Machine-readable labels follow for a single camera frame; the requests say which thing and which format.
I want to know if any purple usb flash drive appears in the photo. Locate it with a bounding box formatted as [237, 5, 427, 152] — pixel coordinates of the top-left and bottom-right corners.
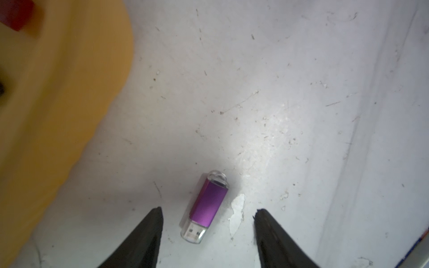
[181, 170, 229, 244]

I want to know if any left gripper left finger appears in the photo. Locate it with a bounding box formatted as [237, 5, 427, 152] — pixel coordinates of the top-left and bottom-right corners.
[100, 207, 164, 268]

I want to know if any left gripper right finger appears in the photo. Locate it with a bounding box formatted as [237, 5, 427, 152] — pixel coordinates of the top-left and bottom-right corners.
[254, 209, 318, 268]

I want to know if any yellow plastic storage box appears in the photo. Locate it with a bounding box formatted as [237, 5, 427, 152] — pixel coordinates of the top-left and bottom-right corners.
[1, 1, 134, 268]

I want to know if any red usb flash drive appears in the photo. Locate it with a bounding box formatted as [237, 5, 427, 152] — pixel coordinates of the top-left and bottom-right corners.
[0, 0, 35, 31]

